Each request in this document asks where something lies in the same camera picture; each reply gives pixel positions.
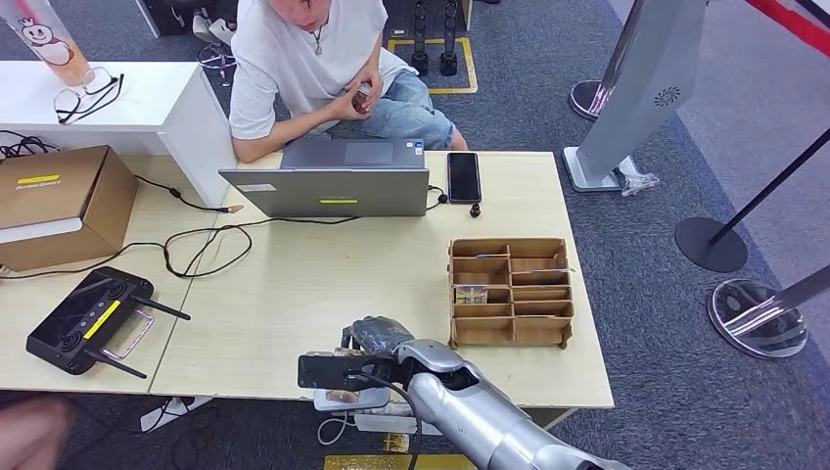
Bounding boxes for white card reader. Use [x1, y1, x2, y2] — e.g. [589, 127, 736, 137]
[313, 387, 392, 413]

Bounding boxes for white reader cable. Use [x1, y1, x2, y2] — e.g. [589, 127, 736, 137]
[316, 410, 356, 447]

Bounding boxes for person's right hand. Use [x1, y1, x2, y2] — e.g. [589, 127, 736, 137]
[326, 87, 371, 122]

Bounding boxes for clear plastic bag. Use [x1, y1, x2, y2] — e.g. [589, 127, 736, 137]
[609, 155, 662, 198]

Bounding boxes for grey laptop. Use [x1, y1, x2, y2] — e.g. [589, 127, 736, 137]
[218, 139, 431, 219]

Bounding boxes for chrome stanchion post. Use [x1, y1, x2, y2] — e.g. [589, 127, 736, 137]
[707, 264, 830, 360]
[568, 0, 650, 122]

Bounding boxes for white cabinet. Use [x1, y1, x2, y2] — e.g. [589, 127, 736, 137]
[0, 61, 238, 209]

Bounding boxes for black controller with antennas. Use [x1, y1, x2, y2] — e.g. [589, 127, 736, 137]
[25, 266, 193, 381]

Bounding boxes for person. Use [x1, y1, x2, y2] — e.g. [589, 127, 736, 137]
[228, 0, 470, 165]

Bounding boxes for brown cardboard box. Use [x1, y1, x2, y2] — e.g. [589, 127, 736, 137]
[0, 145, 139, 273]

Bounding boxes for long white power strip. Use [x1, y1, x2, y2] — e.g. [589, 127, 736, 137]
[352, 413, 442, 436]

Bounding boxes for black stanchion post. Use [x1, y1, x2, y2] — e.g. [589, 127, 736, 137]
[674, 126, 830, 274]

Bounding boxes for snowman-print drink cup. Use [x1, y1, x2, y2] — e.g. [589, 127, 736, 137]
[0, 0, 115, 95]

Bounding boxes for silver kiosk stand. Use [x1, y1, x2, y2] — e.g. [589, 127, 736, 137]
[562, 0, 710, 194]

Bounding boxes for person's left hand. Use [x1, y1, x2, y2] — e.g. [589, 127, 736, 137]
[352, 67, 385, 117]

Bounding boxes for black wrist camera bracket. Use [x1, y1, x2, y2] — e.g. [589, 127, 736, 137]
[297, 352, 416, 393]

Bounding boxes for black smartphone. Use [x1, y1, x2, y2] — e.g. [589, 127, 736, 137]
[446, 151, 484, 205]

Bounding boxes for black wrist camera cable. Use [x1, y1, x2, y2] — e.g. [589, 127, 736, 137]
[346, 370, 424, 470]

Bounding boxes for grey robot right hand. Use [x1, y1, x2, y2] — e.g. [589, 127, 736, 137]
[342, 316, 416, 358]

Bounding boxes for black cable with copper plug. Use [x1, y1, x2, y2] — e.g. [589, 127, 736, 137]
[134, 174, 246, 215]

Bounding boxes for black upright stand post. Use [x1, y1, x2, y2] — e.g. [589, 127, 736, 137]
[410, 0, 431, 77]
[439, 0, 460, 77]

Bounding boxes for red barrier belt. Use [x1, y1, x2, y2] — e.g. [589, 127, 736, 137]
[745, 0, 830, 59]

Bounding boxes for long black looped cable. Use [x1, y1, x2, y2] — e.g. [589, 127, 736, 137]
[0, 215, 359, 281]

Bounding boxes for black cable bundle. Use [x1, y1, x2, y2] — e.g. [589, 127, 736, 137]
[0, 129, 60, 162]

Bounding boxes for wooden card organizer box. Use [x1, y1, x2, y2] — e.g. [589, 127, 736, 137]
[447, 237, 576, 351]

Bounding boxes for dark metal stool frame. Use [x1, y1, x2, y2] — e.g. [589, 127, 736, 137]
[197, 43, 238, 87]

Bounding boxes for blurred pink object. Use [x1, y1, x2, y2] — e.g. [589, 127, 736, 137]
[0, 397, 73, 470]

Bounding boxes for black-framed eyeglasses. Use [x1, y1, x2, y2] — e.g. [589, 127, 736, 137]
[53, 72, 125, 125]

